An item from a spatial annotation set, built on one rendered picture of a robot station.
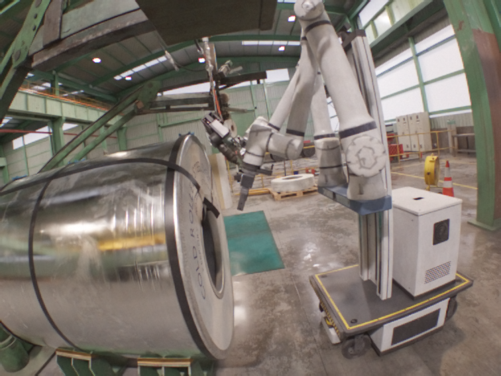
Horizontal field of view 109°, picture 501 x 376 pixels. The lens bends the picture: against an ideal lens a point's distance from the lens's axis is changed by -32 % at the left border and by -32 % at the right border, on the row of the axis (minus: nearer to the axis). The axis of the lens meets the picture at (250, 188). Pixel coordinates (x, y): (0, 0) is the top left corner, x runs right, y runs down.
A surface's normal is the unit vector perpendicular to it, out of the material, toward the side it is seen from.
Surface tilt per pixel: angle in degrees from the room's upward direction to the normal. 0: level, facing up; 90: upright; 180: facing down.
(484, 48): 90
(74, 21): 90
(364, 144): 93
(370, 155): 95
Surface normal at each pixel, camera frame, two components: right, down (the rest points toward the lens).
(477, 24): 0.01, 0.14
